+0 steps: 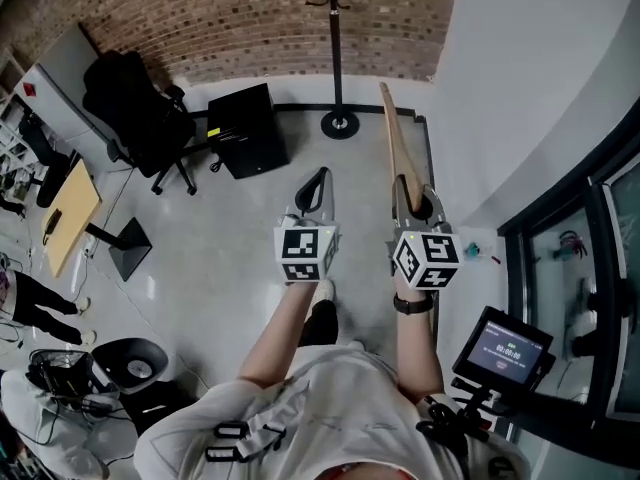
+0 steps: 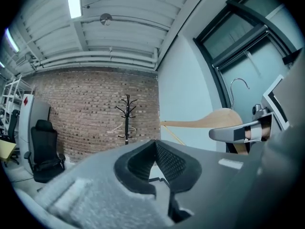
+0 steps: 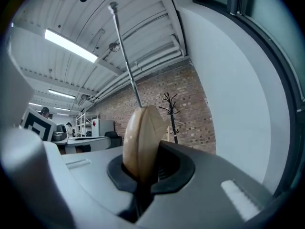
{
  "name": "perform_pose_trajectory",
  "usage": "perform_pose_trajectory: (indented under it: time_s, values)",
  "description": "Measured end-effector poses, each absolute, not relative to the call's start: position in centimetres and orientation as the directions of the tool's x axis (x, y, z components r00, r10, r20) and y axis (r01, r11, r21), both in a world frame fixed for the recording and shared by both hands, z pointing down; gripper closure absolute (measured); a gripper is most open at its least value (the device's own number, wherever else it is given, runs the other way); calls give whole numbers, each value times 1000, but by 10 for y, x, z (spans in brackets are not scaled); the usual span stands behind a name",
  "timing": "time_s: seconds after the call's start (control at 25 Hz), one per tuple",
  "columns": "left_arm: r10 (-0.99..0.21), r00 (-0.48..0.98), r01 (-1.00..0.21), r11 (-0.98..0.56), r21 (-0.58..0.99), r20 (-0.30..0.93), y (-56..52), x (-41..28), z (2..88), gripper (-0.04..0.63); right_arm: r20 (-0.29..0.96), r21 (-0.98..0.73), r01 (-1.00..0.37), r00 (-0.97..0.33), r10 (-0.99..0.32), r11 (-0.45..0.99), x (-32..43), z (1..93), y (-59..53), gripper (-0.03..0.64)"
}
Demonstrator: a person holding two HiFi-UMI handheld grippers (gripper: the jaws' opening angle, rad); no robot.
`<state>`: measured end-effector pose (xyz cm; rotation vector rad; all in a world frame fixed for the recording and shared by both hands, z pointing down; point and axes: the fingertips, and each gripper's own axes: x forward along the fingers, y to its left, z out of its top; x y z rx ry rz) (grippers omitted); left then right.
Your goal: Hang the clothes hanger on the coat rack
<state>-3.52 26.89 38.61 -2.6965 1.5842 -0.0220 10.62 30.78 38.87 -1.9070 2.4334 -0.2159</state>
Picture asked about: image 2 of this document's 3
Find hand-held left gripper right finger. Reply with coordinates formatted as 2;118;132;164
155;139;305;229

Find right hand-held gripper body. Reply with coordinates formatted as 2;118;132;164
252;53;305;138

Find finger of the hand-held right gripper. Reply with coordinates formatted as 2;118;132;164
209;112;274;144

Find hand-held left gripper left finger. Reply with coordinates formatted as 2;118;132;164
35;139;174;229

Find wooden hanger with metal hook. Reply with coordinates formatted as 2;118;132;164
160;78;271;155

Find black coat stand pole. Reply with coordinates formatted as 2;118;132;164
116;94;138;146

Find pale wooden hanger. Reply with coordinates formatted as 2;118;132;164
106;123;137;135

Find white shelving rack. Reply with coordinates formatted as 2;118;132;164
0;74;33;128

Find black framed glass door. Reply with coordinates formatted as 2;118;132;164
192;0;305;154

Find black mesh office chair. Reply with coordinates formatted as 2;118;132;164
23;119;67;184

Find tall grey cabinet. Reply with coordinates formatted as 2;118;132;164
18;94;52;152

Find yellow wooden table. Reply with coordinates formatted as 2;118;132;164
0;139;18;162

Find white ceiling pipes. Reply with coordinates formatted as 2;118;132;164
14;47;159;73

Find round ceiling device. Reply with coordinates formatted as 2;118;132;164
99;12;113;26

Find long ceiling light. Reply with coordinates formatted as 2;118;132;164
5;27;20;53
66;0;83;19

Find yellow cord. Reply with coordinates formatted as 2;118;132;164
162;125;186;146

